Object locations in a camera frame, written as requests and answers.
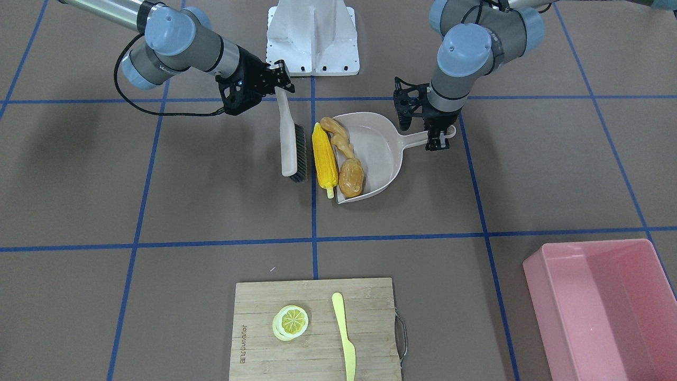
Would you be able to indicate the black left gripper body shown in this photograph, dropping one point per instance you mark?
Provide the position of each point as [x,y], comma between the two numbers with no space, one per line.
[438,119]

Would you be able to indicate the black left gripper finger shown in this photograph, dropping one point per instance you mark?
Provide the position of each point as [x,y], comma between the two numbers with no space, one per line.
[436,139]

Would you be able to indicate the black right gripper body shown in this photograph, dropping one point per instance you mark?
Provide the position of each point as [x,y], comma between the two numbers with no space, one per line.
[256,74]

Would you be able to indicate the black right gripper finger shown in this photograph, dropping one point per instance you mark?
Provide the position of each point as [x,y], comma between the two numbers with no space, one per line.
[278,76]

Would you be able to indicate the beige plastic dustpan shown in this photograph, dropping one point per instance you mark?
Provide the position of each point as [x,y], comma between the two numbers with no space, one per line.
[379,146]

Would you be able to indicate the beige brush black bristles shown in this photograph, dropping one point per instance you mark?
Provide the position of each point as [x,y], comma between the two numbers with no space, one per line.
[292,141]

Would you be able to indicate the tan toy ginger root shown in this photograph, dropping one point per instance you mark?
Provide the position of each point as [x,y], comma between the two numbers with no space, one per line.
[339,136]

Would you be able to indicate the brown toy potato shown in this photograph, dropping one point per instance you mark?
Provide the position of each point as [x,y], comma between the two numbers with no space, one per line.
[351,178]

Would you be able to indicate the yellow toy corn cob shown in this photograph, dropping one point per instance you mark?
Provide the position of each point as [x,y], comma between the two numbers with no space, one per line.
[326,171]

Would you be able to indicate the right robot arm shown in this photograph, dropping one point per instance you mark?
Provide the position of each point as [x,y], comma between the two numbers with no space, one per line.
[170,41]

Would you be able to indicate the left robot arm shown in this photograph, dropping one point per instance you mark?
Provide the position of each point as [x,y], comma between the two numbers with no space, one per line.
[478,38]

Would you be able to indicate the pink plastic bin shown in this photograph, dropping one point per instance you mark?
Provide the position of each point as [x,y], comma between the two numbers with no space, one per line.
[605,310]

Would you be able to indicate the yellow plastic toy knife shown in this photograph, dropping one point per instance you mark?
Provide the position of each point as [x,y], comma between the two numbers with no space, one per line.
[349,352]

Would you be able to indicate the yellow toy lemon slices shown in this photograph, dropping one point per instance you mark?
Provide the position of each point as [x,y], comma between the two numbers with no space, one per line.
[290,322]

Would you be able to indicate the wooden cutting board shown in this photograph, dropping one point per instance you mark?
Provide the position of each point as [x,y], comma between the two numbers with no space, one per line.
[316,354]

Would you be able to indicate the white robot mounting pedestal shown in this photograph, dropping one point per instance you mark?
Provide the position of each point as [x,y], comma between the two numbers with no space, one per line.
[313,38]

